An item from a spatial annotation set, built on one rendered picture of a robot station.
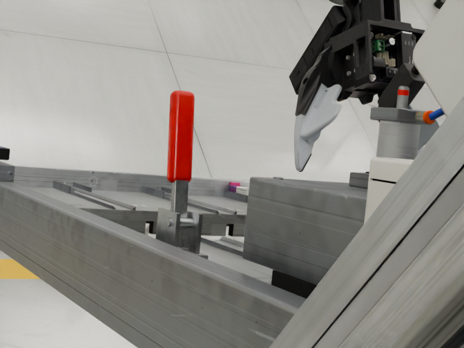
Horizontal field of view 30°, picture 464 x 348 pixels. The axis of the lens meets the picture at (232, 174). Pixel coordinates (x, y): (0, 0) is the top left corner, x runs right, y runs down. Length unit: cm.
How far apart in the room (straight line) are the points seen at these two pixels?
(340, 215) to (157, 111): 192
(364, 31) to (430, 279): 60
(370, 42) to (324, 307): 56
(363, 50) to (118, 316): 40
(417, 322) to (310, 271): 19
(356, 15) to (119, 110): 145
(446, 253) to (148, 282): 30
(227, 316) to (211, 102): 203
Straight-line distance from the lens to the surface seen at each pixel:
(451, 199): 24
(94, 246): 60
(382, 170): 36
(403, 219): 25
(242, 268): 54
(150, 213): 83
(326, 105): 83
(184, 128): 57
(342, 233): 41
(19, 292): 181
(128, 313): 54
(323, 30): 91
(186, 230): 57
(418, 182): 25
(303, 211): 44
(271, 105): 255
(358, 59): 84
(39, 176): 99
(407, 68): 72
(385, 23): 84
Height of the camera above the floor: 143
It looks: 39 degrees down
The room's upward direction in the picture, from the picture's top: 30 degrees clockwise
